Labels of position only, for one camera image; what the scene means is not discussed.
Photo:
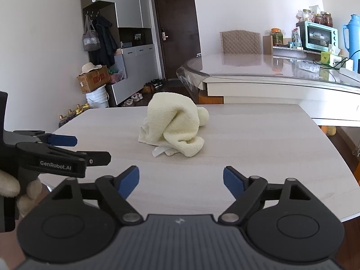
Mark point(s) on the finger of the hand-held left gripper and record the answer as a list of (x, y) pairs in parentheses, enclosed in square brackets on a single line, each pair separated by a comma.
[(64, 140), (98, 159)]

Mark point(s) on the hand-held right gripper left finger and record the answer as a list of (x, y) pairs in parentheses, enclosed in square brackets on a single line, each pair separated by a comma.
[(130, 182)]

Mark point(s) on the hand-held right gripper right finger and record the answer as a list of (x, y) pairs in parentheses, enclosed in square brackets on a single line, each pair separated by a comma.
[(232, 181)]

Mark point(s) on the cream towel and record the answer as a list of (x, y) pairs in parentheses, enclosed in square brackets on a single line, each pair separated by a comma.
[(174, 123)]

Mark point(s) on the person's left hand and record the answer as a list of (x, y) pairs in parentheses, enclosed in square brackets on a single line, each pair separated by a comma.
[(31, 191)]

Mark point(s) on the group of oil bottles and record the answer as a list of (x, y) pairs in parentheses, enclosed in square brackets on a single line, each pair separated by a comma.
[(71, 114)]

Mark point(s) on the white plastic bucket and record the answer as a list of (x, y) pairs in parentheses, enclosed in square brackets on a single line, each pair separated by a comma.
[(97, 98)]

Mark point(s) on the brown cardboard box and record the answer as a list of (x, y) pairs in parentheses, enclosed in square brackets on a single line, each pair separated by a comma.
[(94, 81)]

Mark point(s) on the straw hat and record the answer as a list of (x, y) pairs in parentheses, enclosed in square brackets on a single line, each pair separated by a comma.
[(90, 68)]

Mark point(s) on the pink cloth items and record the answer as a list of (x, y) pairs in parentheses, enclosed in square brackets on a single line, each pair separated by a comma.
[(116, 76)]

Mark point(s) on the white dining table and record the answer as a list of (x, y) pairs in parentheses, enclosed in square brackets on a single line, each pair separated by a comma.
[(267, 87)]

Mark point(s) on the grey hanging bag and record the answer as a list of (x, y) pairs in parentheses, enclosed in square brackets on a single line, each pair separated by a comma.
[(90, 39)]

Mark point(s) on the black hanging coat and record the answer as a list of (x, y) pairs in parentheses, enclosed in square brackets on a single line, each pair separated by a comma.
[(105, 42)]

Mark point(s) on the clear plastic bag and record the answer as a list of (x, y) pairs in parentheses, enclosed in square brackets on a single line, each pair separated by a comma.
[(306, 69)]

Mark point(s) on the beige quilted chair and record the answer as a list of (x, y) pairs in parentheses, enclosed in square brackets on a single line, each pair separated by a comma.
[(240, 42)]

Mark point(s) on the small plain cardboard box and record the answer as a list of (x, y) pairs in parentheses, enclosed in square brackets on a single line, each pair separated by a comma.
[(267, 45)]

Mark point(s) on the grey white cabinet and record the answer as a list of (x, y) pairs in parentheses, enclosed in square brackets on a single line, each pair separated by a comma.
[(129, 11)]

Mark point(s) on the dark brown door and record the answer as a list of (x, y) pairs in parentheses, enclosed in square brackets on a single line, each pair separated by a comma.
[(177, 33)]

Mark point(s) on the orange lid glass jar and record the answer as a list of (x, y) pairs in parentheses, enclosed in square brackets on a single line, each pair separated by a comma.
[(277, 38)]

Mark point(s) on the green tissue box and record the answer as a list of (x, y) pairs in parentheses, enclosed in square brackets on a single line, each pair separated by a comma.
[(329, 56)]

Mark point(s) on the teal toaster oven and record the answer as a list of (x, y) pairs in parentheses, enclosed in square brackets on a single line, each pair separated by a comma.
[(317, 36)]

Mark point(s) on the blue thermos jug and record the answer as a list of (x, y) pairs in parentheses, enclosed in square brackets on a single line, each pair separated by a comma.
[(353, 42)]

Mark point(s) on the group of food jars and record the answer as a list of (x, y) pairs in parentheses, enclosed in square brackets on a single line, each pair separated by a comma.
[(319, 18)]

